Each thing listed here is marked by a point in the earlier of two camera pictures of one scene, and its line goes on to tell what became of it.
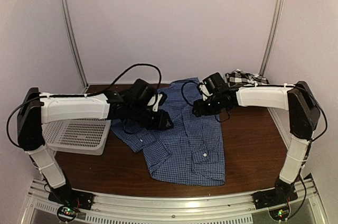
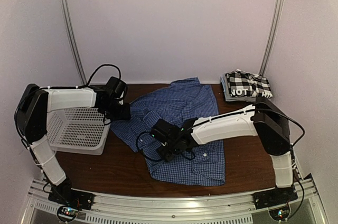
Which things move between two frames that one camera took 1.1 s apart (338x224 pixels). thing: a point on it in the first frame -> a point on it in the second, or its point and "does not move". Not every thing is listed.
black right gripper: [200, 110] -> [166, 155]
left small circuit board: [66, 213] does not move
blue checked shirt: [191, 152] does not move
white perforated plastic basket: [81, 136] does not move
